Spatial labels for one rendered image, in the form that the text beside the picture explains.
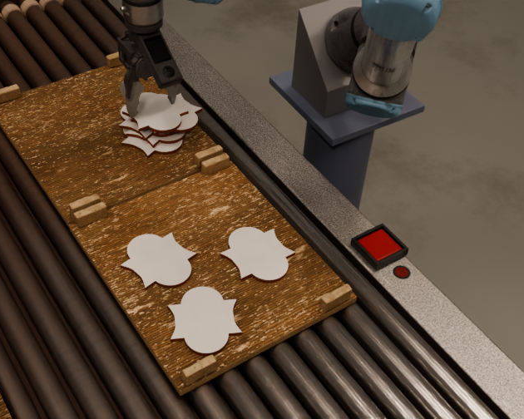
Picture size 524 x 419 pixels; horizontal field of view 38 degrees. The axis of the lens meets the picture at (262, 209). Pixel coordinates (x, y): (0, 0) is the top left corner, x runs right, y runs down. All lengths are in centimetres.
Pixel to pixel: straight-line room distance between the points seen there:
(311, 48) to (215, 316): 72
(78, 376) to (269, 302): 33
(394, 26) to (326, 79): 55
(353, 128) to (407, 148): 136
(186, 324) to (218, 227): 23
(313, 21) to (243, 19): 201
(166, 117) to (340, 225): 41
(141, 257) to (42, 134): 41
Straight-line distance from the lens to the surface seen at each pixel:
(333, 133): 175
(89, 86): 176
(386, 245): 144
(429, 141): 317
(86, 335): 131
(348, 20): 173
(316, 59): 175
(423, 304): 139
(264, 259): 136
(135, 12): 145
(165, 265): 135
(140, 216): 145
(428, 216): 286
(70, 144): 162
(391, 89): 152
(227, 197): 148
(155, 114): 159
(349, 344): 130
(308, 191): 153
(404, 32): 122
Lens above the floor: 198
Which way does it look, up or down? 45 degrees down
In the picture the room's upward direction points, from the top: 4 degrees clockwise
